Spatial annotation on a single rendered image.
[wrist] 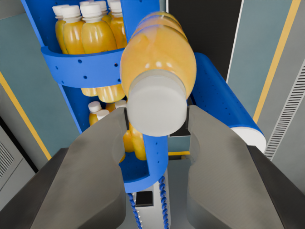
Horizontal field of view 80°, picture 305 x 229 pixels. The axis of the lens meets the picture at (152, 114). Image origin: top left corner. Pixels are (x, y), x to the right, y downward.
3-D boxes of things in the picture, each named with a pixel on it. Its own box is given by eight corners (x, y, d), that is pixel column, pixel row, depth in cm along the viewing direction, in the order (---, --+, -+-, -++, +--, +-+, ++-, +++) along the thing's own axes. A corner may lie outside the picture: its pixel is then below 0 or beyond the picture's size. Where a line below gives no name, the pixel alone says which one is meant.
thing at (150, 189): (137, 183, 112) (135, 209, 99) (136, 180, 109) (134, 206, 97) (153, 182, 111) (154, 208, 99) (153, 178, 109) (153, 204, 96)
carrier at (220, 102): (198, 44, 138) (169, 68, 150) (247, 113, 68) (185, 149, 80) (217, 70, 151) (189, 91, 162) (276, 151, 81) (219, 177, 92)
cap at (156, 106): (119, 100, 13) (114, 115, 12) (154, 60, 11) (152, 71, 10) (159, 128, 15) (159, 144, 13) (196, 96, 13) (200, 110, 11)
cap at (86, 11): (81, 17, 38) (78, 6, 36) (100, 13, 39) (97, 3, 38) (84, 18, 35) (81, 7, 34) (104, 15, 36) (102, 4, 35)
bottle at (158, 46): (126, 39, 28) (88, 103, 13) (156, -2, 25) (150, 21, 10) (160, 68, 31) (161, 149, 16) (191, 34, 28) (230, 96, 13)
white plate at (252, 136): (248, 116, 67) (247, 114, 68) (187, 151, 79) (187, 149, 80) (276, 153, 80) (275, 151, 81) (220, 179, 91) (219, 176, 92)
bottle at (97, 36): (96, 94, 49) (71, 16, 38) (121, 86, 51) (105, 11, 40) (102, 106, 44) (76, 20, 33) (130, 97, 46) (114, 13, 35)
